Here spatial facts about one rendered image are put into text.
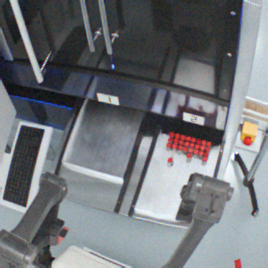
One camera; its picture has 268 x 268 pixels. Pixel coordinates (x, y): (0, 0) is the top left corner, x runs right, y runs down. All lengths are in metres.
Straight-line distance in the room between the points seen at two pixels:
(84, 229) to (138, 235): 0.33
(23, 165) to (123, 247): 0.94
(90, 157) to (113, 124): 0.17
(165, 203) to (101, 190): 0.26
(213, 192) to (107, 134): 0.89
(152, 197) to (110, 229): 0.93
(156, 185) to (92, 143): 0.31
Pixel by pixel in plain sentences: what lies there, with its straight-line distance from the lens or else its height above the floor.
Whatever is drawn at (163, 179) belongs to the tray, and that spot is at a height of 0.88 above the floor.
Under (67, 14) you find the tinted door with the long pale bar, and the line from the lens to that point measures 1.41.
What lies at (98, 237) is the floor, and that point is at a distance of 2.65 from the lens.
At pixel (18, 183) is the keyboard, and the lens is 1.94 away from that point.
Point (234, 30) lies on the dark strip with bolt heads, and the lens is 1.24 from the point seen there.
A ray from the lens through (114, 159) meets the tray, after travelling 1.83.
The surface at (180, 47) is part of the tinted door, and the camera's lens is 1.39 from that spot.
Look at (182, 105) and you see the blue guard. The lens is 1.68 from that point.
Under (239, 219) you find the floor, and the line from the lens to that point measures 2.68.
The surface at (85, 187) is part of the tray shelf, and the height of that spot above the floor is 0.88.
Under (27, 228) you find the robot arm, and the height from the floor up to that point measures 1.55.
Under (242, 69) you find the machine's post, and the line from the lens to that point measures 1.38.
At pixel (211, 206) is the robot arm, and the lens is 1.07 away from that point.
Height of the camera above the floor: 2.56
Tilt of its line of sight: 63 degrees down
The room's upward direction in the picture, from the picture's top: 9 degrees counter-clockwise
